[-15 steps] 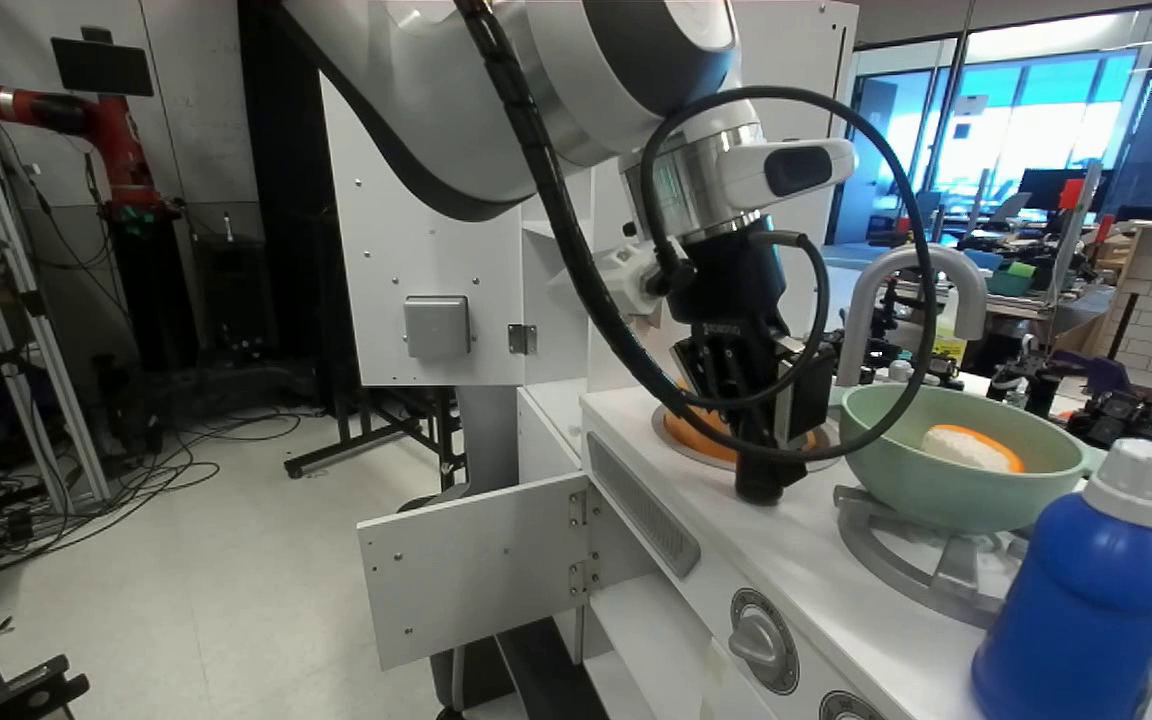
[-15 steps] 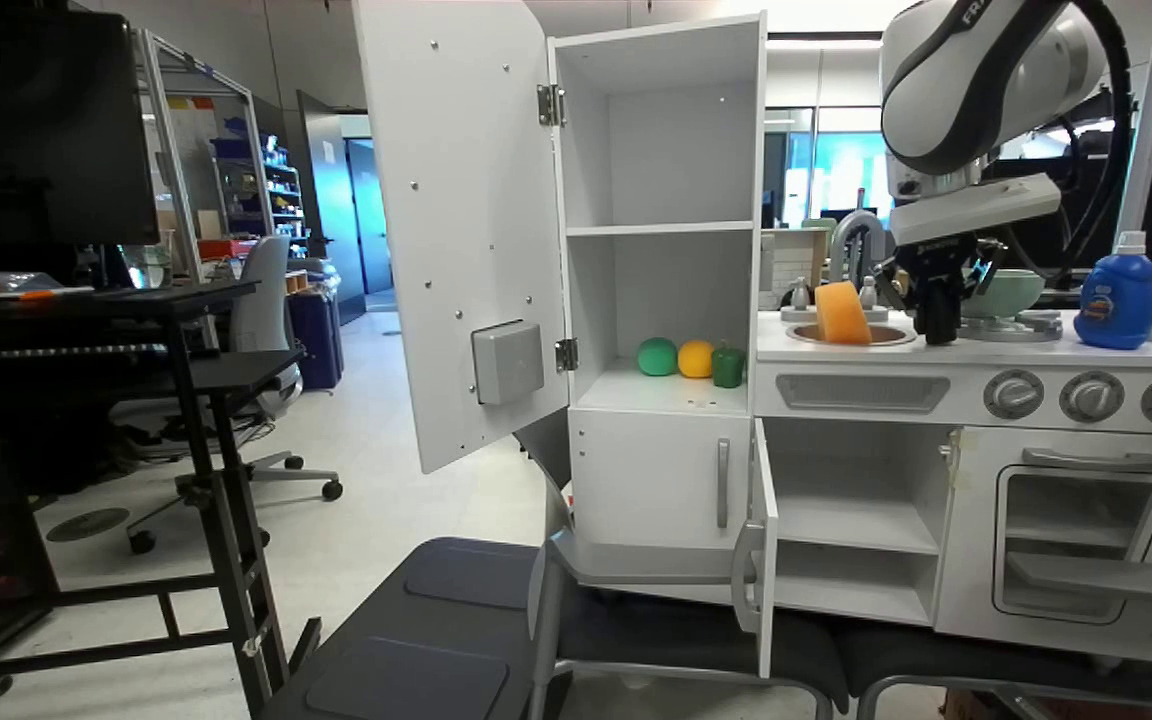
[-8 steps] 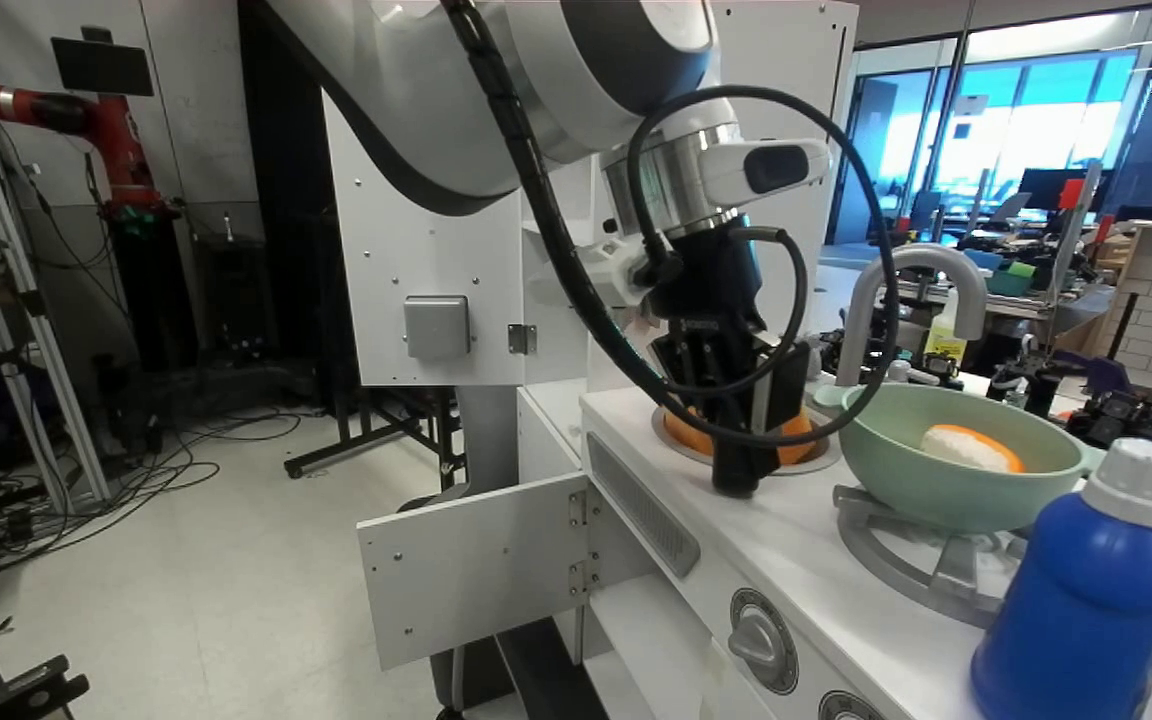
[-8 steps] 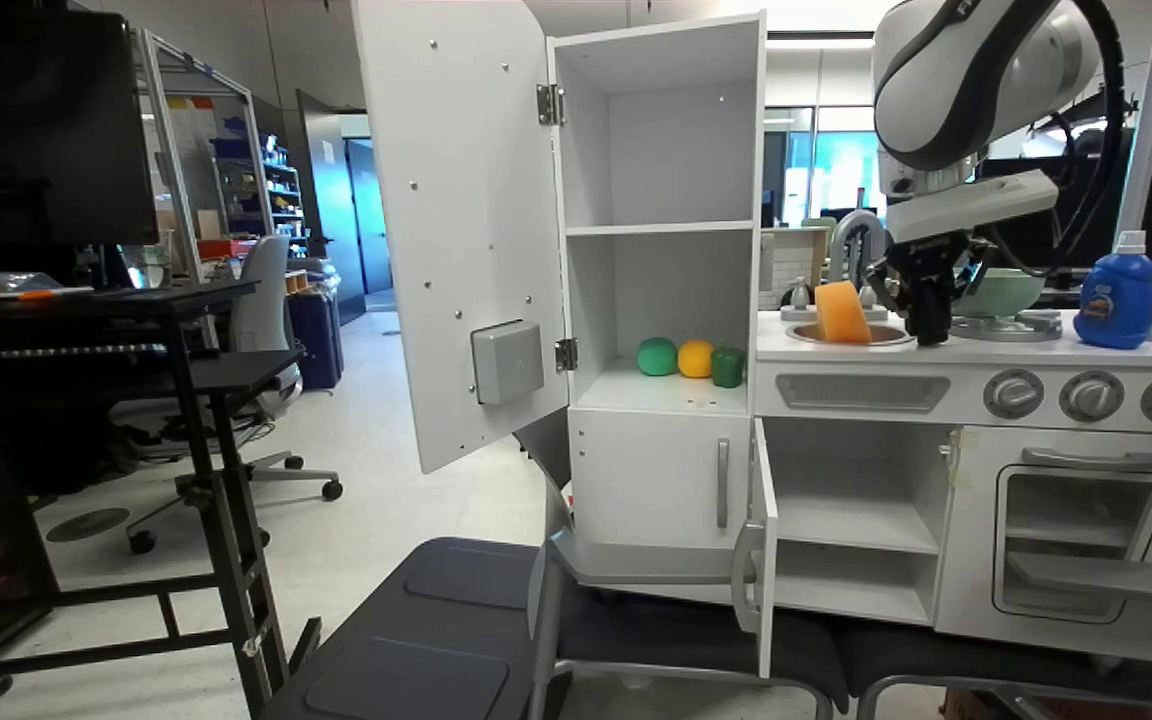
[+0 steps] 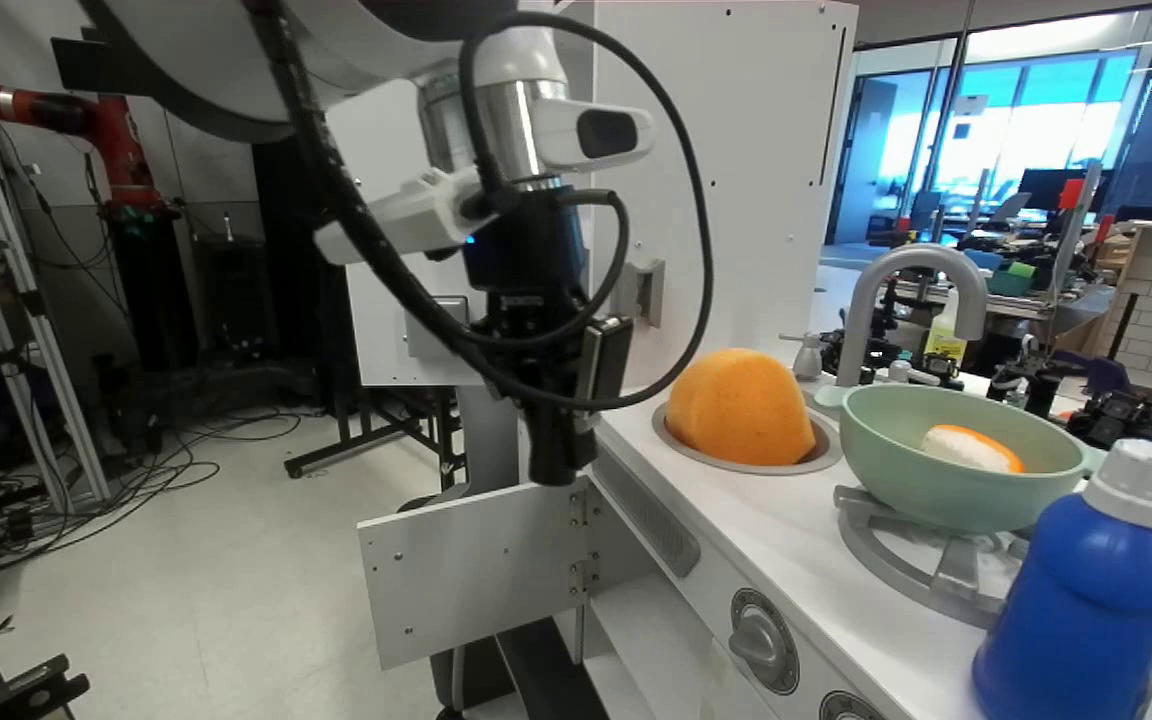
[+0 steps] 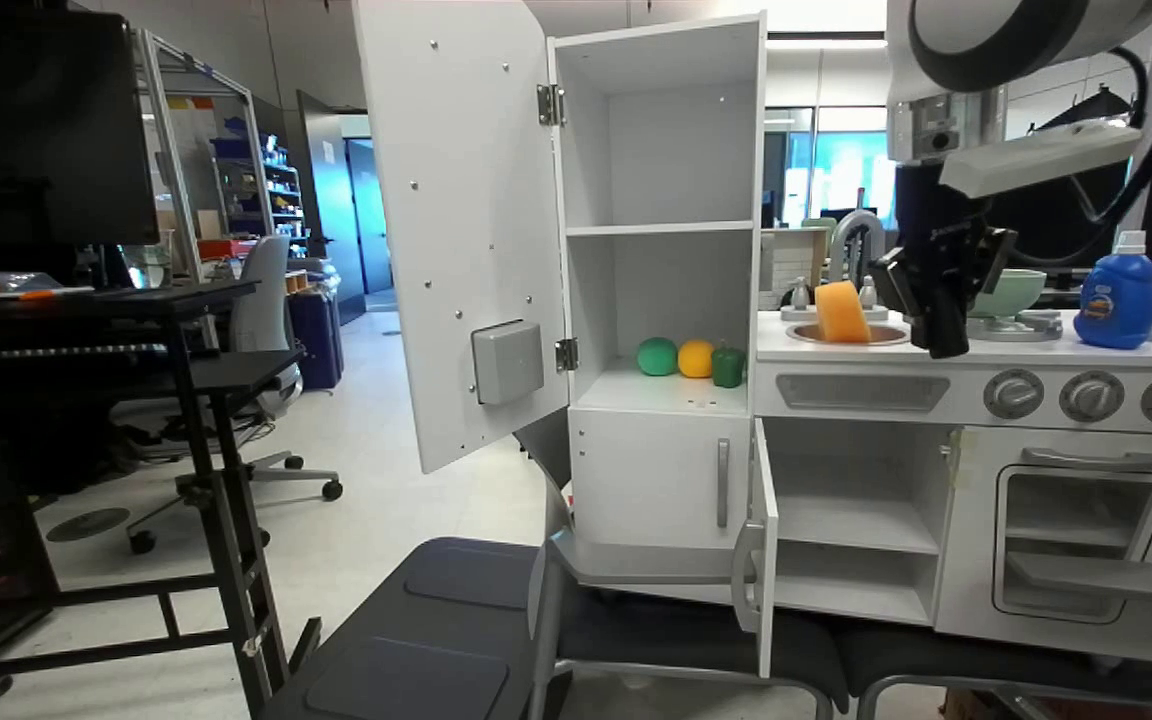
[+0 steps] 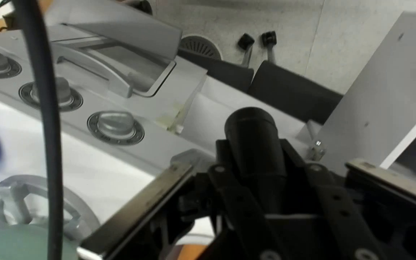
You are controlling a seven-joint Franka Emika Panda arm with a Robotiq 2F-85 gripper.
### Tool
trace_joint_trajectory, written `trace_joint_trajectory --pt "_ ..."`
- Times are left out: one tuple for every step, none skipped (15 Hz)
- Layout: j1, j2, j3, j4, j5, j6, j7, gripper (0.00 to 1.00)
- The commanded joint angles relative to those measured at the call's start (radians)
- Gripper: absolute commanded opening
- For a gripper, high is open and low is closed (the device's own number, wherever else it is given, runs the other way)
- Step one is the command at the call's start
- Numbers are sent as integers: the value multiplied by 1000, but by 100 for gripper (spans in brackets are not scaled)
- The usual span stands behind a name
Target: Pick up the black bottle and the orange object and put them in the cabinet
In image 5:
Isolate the black device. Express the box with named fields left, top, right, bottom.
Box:
left=1063, top=389, right=1152, bottom=450

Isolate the black floor stand base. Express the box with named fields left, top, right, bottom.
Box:
left=281, top=394, right=465, bottom=486

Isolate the black floor cable bundle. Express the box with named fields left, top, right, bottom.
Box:
left=0, top=403, right=308, bottom=577

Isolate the blue detergent bottle white cap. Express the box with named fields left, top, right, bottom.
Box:
left=967, top=434, right=1152, bottom=720

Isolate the orange white toy bread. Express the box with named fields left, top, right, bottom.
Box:
left=921, top=420, right=1026, bottom=479

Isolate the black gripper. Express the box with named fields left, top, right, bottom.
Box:
left=465, top=180, right=639, bottom=410

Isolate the grey recessed drawer handle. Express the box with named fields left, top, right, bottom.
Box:
left=592, top=442, right=709, bottom=583

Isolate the tall white cabinet door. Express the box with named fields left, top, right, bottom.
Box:
left=321, top=76, right=486, bottom=392

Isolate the aluminium frame stand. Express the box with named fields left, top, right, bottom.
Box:
left=0, top=134, right=114, bottom=512

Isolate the white toy kitchen playset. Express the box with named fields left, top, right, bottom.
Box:
left=330, top=0, right=1152, bottom=720

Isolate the grey square handle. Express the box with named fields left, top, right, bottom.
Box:
left=626, top=257, right=673, bottom=331

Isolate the silver sink basin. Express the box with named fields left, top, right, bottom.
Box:
left=647, top=394, right=846, bottom=479

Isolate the grey toy faucet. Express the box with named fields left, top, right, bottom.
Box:
left=831, top=244, right=994, bottom=392

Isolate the yellow soap bottle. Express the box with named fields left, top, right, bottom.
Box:
left=923, top=279, right=975, bottom=379

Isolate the grey stove burner grate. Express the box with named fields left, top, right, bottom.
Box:
left=826, top=479, right=1047, bottom=631

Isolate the orange sponge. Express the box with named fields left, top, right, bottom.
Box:
left=658, top=343, right=824, bottom=466

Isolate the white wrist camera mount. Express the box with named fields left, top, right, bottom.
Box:
left=308, top=164, right=509, bottom=270

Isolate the grey tap knob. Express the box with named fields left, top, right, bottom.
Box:
left=789, top=331, right=831, bottom=392

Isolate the green bowl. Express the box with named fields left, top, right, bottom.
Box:
left=831, top=379, right=1095, bottom=541

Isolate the small black monitor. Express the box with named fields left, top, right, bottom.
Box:
left=46, top=33, right=128, bottom=98

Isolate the grey round oven knob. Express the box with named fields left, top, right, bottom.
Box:
left=814, top=685, right=888, bottom=720
left=729, top=586, right=803, bottom=700

